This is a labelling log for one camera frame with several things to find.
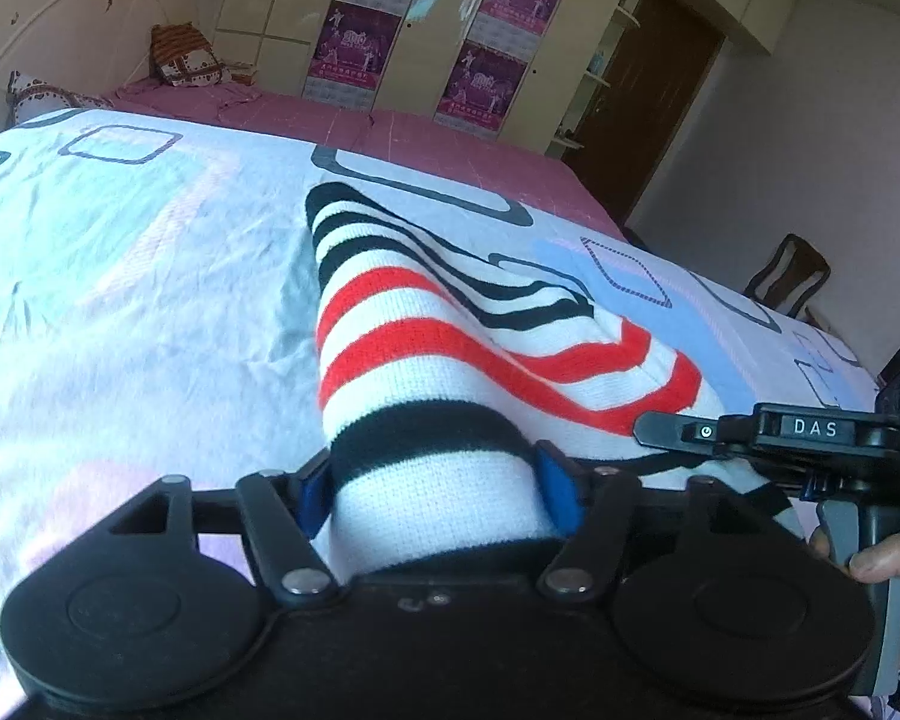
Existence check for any striped knit children's sweater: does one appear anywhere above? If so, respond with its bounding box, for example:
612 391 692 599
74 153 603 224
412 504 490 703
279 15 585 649
305 184 797 577

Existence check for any dark wooden chair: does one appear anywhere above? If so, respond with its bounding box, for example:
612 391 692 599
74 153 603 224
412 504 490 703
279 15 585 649
743 232 831 319

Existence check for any white patterned bed sheet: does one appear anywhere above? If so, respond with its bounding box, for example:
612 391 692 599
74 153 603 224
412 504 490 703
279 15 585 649
0 109 877 717

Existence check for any pink bed sheet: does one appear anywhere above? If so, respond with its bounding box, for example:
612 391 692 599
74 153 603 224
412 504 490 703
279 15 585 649
101 81 629 242

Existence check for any corner shelf unit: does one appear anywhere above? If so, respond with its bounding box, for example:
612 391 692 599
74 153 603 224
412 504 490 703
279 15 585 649
546 0 639 160

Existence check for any dark wooden door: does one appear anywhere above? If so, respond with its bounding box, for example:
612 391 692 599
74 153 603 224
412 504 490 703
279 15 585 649
564 0 724 224

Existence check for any lower right purple poster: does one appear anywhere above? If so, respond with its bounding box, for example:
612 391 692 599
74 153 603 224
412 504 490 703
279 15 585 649
434 41 526 140

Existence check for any lower left purple poster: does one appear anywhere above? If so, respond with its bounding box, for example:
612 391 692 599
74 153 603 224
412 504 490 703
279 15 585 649
302 0 401 110

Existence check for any cream wardrobe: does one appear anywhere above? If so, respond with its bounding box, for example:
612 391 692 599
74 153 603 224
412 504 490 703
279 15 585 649
214 0 797 153

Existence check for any orange patterned cushion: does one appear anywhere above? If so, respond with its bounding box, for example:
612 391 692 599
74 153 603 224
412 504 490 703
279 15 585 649
151 23 230 88

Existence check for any upper right purple poster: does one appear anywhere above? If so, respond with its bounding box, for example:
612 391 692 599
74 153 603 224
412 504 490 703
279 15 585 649
468 0 559 64

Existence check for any white spotted pillow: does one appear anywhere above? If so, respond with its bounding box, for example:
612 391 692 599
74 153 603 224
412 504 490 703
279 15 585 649
7 70 113 125

